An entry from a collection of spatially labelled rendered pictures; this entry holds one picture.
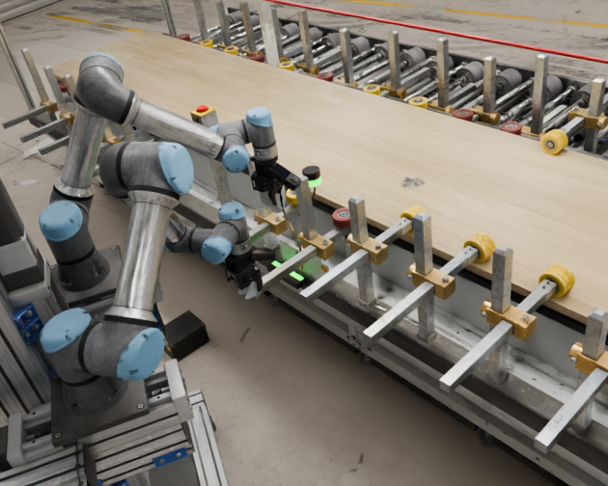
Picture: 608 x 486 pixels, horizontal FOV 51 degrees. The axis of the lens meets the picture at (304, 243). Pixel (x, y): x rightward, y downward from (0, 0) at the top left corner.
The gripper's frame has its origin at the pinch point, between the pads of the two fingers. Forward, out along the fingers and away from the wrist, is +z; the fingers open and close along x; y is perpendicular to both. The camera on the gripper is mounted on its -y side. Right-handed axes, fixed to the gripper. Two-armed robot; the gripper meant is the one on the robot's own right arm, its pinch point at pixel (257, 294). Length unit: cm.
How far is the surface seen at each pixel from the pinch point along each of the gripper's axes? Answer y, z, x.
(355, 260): -20.5, -14.0, 26.4
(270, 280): -5.4, -3.5, 1.5
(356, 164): -69, -9, -20
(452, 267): -35, -14, 51
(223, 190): -28, -6, -53
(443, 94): -136, -10, -29
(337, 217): -38.6, -9.0, -0.3
